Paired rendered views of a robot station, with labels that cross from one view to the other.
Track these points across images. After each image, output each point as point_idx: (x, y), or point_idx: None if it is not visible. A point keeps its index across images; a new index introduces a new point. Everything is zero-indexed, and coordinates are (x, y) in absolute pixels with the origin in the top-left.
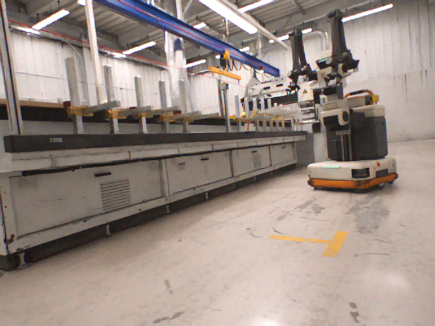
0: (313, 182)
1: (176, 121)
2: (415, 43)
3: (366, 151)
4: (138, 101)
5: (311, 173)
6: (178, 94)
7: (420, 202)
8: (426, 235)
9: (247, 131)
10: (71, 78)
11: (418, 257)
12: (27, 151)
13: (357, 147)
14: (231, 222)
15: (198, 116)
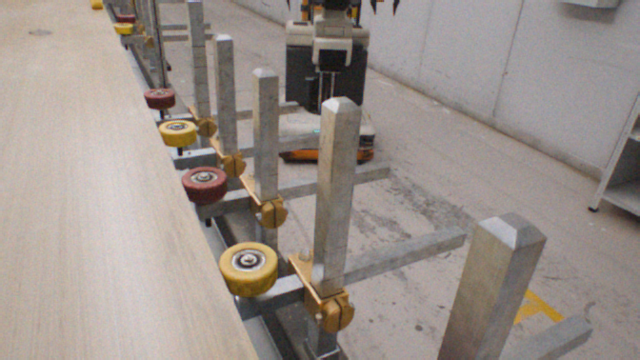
0: (292, 154)
1: (160, 126)
2: None
3: (350, 96)
4: (272, 170)
5: None
6: None
7: (448, 177)
8: (553, 250)
9: (167, 67)
10: (503, 344)
11: (607, 293)
12: None
13: (338, 90)
14: (363, 324)
15: (243, 111)
